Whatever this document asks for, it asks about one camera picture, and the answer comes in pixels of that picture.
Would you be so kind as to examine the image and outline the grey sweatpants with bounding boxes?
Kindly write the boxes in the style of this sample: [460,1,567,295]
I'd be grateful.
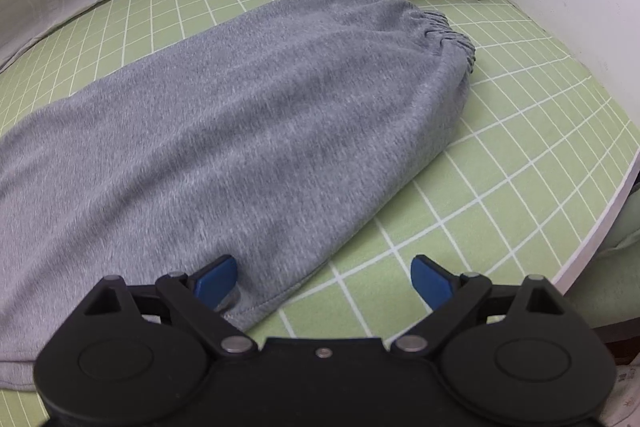
[1,0,475,391]

